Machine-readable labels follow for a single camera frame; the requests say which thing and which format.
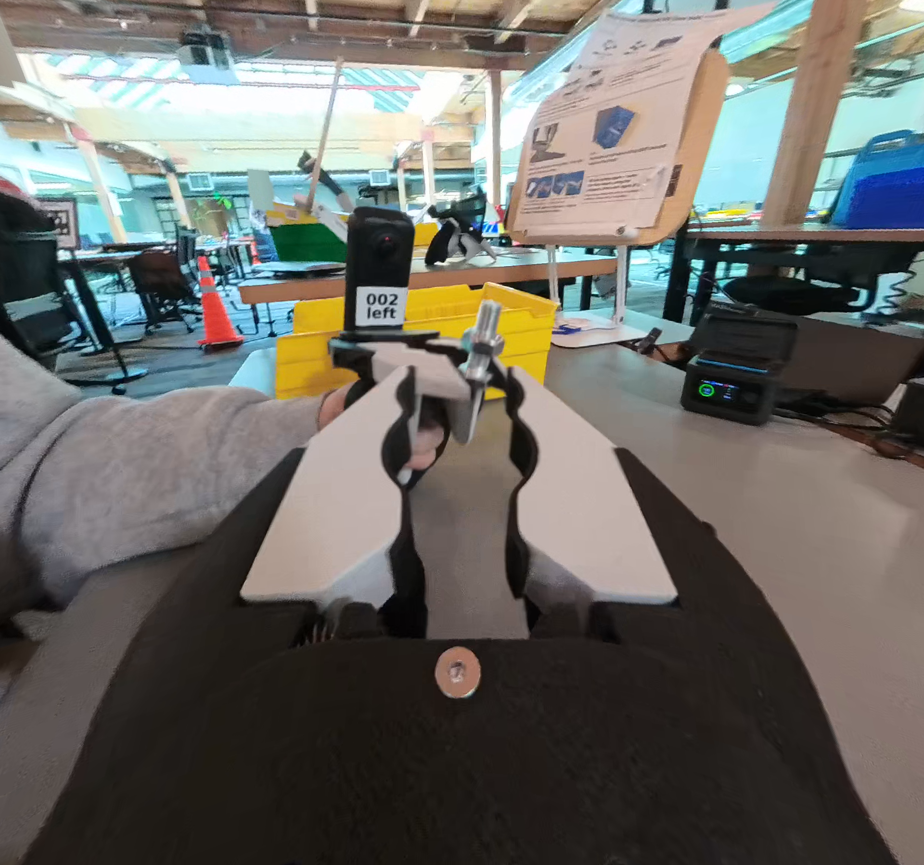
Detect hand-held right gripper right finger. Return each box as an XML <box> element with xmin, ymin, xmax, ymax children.
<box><xmin>505</xmin><ymin>366</ymin><xmax>680</xmax><ymax>606</ymax></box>

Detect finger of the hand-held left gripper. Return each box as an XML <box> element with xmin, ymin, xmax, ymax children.
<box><xmin>449</xmin><ymin>376</ymin><xmax>488</xmax><ymax>445</ymax></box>
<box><xmin>367</xmin><ymin>340</ymin><xmax>475</xmax><ymax>403</ymax></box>

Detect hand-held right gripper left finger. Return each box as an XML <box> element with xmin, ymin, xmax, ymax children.
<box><xmin>240</xmin><ymin>366</ymin><xmax>427</xmax><ymax>606</ymax></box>

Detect silver bolt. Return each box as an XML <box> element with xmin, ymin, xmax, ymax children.
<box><xmin>462</xmin><ymin>300</ymin><xmax>506</xmax><ymax>384</ymax></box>

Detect person's left forearm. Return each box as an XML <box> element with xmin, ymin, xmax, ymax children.
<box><xmin>0</xmin><ymin>334</ymin><xmax>326</xmax><ymax>606</ymax></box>

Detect person's left hand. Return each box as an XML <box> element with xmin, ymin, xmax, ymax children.
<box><xmin>318</xmin><ymin>382</ymin><xmax>452</xmax><ymax>480</ymax></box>

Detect green plastic bin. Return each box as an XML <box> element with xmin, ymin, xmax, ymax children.
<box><xmin>267</xmin><ymin>223</ymin><xmax>347</xmax><ymax>263</ymax></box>

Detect black and white device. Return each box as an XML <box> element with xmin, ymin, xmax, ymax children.
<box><xmin>424</xmin><ymin>190</ymin><xmax>499</xmax><ymax>266</ymax></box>

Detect yellow plastic bin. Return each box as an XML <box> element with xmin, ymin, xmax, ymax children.
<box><xmin>276</xmin><ymin>282</ymin><xmax>558</xmax><ymax>400</ymax></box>

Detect wooden edged table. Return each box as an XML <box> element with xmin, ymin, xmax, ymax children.
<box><xmin>238</xmin><ymin>252</ymin><xmax>622</xmax><ymax>306</ymax></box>

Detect orange traffic cone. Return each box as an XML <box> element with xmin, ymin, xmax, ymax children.
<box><xmin>196</xmin><ymin>255</ymin><xmax>245</xmax><ymax>348</ymax></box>

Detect white board stand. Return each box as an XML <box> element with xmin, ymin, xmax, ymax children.
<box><xmin>545</xmin><ymin>244</ymin><xmax>651</xmax><ymax>351</ymax></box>

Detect black power station with display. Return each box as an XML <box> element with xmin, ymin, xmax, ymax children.
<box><xmin>680</xmin><ymin>302</ymin><xmax>798</xmax><ymax>426</ymax></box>

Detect black office chair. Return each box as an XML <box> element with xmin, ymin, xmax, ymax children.
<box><xmin>722</xmin><ymin>273</ymin><xmax>860</xmax><ymax>318</ymax></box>
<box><xmin>0</xmin><ymin>190</ymin><xmax>149</xmax><ymax>393</ymax></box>
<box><xmin>130</xmin><ymin>248</ymin><xmax>203</xmax><ymax>335</ymax></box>

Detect printed instruction sheet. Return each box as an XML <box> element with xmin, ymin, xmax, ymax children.
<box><xmin>509</xmin><ymin>2</ymin><xmax>777</xmax><ymax>231</ymax></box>

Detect dark grey case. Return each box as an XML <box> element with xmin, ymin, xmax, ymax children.
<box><xmin>787</xmin><ymin>313</ymin><xmax>924</xmax><ymax>404</ymax></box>

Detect black framed tag sign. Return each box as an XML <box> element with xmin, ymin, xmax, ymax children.
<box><xmin>36</xmin><ymin>197</ymin><xmax>79</xmax><ymax>249</ymax></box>

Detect wooden display board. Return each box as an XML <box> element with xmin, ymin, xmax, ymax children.
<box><xmin>505</xmin><ymin>50</ymin><xmax>730</xmax><ymax>247</ymax></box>

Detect black charger box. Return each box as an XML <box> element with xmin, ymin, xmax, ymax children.
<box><xmin>891</xmin><ymin>378</ymin><xmax>924</xmax><ymax>440</ymax></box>

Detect black legged table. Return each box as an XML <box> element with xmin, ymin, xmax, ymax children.
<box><xmin>664</xmin><ymin>223</ymin><xmax>924</xmax><ymax>325</ymax></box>

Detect blue plastic bin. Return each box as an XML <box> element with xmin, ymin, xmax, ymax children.
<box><xmin>830</xmin><ymin>130</ymin><xmax>924</xmax><ymax>231</ymax></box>

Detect black coiled cable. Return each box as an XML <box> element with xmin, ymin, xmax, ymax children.
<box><xmin>877</xmin><ymin>252</ymin><xmax>924</xmax><ymax>314</ymax></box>

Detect light wooden post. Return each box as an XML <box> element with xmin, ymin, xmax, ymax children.
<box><xmin>761</xmin><ymin>0</ymin><xmax>885</xmax><ymax>227</ymax></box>

